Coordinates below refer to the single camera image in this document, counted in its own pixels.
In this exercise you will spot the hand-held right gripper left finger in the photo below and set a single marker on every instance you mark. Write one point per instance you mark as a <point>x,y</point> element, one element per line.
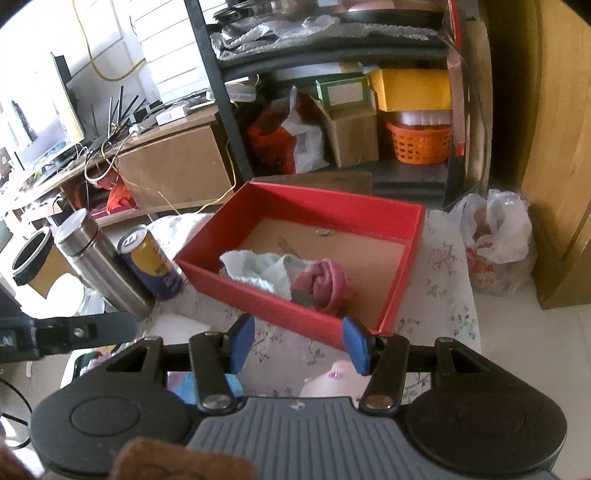
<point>243,344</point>

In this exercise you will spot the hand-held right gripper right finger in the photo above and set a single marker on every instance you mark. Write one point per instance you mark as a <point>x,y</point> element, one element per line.
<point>354,344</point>

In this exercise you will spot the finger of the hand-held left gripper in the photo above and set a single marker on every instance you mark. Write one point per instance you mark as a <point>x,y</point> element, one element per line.
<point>87,331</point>

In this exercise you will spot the red cardboard box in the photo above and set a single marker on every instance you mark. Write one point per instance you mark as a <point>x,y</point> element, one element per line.
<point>286,311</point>

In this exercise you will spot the blue face mask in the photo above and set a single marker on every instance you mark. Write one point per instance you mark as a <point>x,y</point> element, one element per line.
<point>184,392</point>

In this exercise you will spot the pale pink plush toy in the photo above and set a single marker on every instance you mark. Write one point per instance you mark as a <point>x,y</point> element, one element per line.
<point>328,381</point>

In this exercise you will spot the stainless steel thermos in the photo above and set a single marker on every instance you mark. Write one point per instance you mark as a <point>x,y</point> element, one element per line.
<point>101,267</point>

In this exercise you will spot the brown cup with black rim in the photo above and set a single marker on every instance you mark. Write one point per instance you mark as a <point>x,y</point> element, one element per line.
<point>44,277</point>

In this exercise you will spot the pink rolled sock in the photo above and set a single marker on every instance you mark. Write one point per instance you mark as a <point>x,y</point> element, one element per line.
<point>323,281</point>

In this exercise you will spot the white crumpled cloth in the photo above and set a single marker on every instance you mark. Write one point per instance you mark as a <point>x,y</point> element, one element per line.
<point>249,270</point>

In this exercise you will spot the yellow and blue can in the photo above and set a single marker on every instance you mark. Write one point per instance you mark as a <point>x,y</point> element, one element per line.
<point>152,267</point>

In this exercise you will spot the small red plastic bag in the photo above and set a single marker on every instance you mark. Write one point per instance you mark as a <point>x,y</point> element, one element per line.
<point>117,198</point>

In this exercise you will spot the flat cardboard sheet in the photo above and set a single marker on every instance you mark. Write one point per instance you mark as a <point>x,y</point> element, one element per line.
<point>323,182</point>

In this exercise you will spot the wooden media cabinet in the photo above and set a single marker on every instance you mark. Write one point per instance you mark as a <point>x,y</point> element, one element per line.
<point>175,157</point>

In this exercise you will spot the brown cardboard box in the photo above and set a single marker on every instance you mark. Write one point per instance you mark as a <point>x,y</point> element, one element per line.
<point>355,136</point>

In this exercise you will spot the red and white plastic bag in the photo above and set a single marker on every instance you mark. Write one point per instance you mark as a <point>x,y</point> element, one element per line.
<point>300,143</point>

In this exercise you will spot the orange plastic basket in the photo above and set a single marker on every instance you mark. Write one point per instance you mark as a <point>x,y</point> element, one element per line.
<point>418,143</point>

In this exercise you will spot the computer monitor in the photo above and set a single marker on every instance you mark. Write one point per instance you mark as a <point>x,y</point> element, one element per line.
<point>41,124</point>

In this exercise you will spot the white power adapter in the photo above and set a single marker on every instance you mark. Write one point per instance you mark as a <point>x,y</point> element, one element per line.
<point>173,115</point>

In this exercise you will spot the clear plastic container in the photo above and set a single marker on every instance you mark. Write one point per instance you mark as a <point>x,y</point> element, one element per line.
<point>422,118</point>

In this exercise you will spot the green box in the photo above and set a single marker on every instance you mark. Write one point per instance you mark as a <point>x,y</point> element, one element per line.
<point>344,92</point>

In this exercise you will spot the black shelf rack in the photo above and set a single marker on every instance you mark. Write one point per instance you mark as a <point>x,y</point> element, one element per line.
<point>221,92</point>

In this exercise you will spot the yellow box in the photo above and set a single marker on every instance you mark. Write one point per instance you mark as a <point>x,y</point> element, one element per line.
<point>411,90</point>

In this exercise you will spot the wooden wardrobe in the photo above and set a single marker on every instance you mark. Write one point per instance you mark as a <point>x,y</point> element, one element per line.
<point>549,138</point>

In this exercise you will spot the red flat panel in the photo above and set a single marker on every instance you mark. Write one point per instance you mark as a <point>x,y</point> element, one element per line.
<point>455,69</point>

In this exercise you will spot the bubble wrap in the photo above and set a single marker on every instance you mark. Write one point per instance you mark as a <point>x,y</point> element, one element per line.
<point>258,37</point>

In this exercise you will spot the black frying pan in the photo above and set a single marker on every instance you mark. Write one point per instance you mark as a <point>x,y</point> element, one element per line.
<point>388,16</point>

